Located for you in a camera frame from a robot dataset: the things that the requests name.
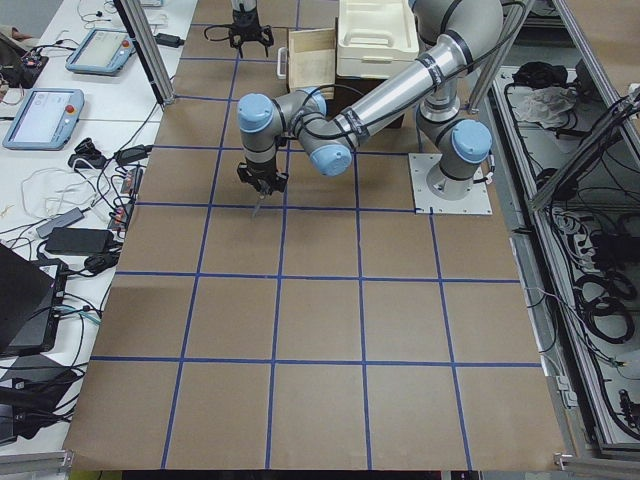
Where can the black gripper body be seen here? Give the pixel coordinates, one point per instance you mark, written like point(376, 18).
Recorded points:
point(259, 175)
point(245, 21)

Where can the grey orange scissors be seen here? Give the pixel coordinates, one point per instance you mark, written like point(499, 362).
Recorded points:
point(258, 205)

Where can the wooden drawer with white handle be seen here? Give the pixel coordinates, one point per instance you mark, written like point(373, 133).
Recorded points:
point(309, 60)

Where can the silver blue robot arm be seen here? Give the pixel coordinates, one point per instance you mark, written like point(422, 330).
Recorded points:
point(458, 34)
point(244, 6)

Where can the dark wooden drawer cabinet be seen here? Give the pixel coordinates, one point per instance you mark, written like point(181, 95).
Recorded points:
point(375, 103)

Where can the cream plastic tray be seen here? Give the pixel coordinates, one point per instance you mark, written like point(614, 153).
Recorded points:
point(375, 39)

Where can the upper blue teach pendant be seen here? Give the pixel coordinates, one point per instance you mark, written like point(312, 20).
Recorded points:
point(103, 52)

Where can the blue teach pendant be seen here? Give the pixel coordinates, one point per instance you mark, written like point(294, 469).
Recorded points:
point(46, 120)
point(103, 52)

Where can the grey usb hub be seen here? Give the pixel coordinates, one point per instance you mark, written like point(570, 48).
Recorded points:
point(61, 221)

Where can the black power adapter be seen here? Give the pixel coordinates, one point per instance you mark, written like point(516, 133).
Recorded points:
point(78, 241)

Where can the lower blue teach pendant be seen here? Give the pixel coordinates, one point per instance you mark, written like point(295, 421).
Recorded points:
point(46, 120)

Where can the black laptop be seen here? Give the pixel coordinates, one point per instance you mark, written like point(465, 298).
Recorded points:
point(31, 294)

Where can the crumpled white cloth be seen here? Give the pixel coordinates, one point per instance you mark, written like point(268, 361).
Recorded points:
point(548, 107)

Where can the aluminium frame post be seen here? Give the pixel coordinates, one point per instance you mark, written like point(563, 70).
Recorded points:
point(136, 24)

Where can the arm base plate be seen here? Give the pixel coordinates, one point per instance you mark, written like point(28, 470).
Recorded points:
point(434, 193)

